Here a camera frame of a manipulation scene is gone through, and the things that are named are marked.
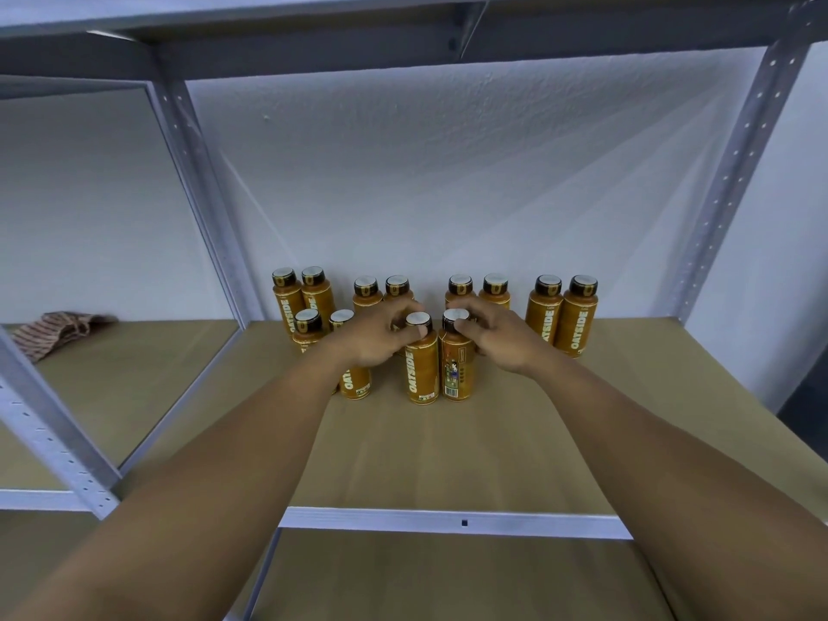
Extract group of orange Oatside bottles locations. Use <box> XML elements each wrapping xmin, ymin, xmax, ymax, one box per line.
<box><xmin>270</xmin><ymin>265</ymin><xmax>602</xmax><ymax>401</ymax></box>

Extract striped red cloth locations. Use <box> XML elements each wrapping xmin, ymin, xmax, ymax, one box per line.
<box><xmin>5</xmin><ymin>311</ymin><xmax>119</xmax><ymax>365</ymax></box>

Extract person's left forearm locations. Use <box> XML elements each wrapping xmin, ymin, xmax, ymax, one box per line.
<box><xmin>0</xmin><ymin>348</ymin><xmax>357</xmax><ymax>621</ymax></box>

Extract person's right forearm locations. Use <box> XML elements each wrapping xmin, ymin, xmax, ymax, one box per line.
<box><xmin>530</xmin><ymin>342</ymin><xmax>828</xmax><ymax>621</ymax></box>

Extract person's right hand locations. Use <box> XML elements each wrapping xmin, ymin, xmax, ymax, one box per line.
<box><xmin>446</xmin><ymin>294</ymin><xmax>559</xmax><ymax>378</ymax></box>

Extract person's left hand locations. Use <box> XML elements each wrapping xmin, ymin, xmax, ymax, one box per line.
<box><xmin>308</xmin><ymin>297</ymin><xmax>430</xmax><ymax>373</ymax></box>

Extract orange bottle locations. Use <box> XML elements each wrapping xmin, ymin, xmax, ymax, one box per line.
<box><xmin>404</xmin><ymin>311</ymin><xmax>442</xmax><ymax>406</ymax></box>
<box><xmin>438</xmin><ymin>309</ymin><xmax>478</xmax><ymax>402</ymax></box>

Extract white metal shelving rack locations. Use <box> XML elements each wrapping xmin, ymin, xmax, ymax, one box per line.
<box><xmin>0</xmin><ymin>0</ymin><xmax>828</xmax><ymax>621</ymax></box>

